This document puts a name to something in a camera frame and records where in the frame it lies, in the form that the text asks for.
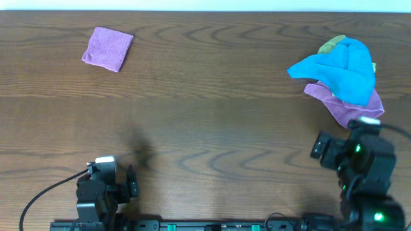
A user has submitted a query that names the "blue microfiber cloth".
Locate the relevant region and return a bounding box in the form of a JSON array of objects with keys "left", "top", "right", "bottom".
[{"left": 287, "top": 38, "right": 376, "bottom": 106}]

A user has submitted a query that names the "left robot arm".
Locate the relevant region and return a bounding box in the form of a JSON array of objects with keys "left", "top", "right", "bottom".
[{"left": 69, "top": 162, "right": 139, "bottom": 231}]

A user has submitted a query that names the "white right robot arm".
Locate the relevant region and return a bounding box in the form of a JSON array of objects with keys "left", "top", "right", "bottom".
[{"left": 310, "top": 130, "right": 405, "bottom": 231}]

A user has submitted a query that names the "crumpled purple cloth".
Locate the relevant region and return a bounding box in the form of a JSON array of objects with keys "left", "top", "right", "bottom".
[{"left": 304, "top": 81, "right": 385, "bottom": 128}]

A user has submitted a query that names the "green microfiber cloth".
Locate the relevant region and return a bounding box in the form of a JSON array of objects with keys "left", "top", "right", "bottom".
[{"left": 317, "top": 35, "right": 376, "bottom": 73}]

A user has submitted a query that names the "folded purple cloth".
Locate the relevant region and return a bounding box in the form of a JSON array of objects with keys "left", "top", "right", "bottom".
[{"left": 82, "top": 27, "right": 134, "bottom": 73}]

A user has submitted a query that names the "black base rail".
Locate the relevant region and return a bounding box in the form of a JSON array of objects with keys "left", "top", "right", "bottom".
[{"left": 49, "top": 219, "right": 341, "bottom": 231}]

